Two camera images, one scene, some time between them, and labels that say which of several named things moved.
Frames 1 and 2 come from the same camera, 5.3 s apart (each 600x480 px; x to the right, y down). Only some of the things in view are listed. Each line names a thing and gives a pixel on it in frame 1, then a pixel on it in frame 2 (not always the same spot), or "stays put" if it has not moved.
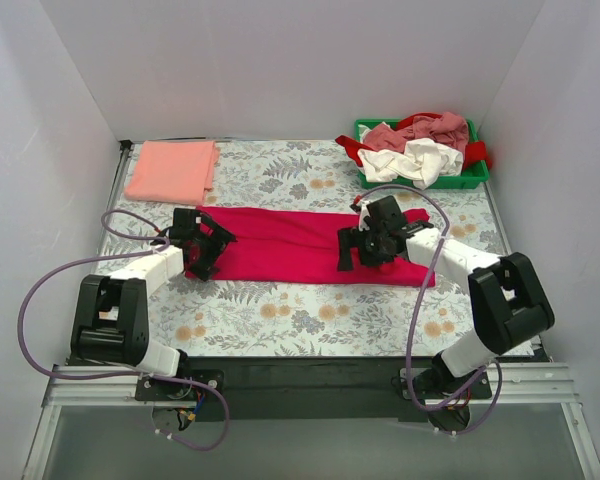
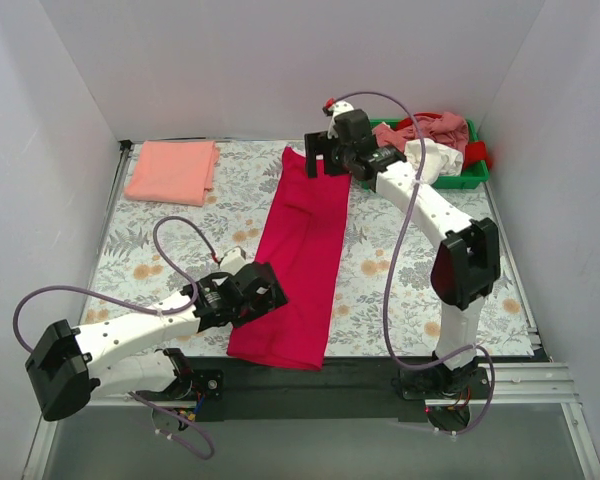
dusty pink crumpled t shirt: (446, 128) stays put
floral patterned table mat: (217, 318) stays put
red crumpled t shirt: (476, 151) stays put
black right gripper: (358, 242) -> (318, 154)
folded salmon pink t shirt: (173, 171) stays put
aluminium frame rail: (534, 382) stays put
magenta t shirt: (296, 246) -> (304, 240)
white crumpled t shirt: (420, 160) stays put
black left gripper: (208, 245) -> (262, 291)
